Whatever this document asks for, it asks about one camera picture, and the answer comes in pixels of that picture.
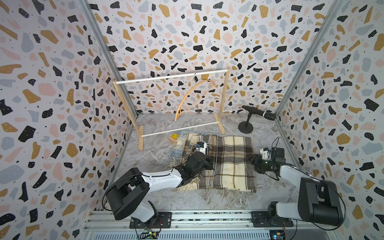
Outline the light blue wire hanger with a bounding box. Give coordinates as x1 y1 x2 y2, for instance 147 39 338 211
202 134 219 188

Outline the brown plaid fringed scarf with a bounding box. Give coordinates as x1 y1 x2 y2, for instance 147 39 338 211
167 133 257 192

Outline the wooden clothes hanger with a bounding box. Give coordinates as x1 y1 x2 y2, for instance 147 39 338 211
174 73 217 122

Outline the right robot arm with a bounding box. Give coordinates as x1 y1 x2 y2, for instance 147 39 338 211
247 148 346 230

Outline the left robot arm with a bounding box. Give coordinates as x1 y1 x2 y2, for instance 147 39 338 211
105 152 214 227

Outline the blue plaid fringed scarf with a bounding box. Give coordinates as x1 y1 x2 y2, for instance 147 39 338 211
174 133 212 146

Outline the yellow and wood block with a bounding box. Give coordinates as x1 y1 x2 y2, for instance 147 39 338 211
168 134 178 144

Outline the black microphone on stand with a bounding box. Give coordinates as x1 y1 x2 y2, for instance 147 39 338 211
238 104 277 135

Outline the wooden clothes rack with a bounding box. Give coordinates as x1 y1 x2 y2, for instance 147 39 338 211
113 68 231 151

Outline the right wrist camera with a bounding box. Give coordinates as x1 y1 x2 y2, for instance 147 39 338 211
260 148 272 161

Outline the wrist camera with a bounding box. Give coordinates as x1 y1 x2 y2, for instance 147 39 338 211
260 148 272 161
195 142 208 155

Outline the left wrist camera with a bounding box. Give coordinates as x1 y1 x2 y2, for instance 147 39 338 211
195 142 208 155

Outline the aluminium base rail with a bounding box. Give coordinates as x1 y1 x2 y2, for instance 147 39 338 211
82 210 343 240

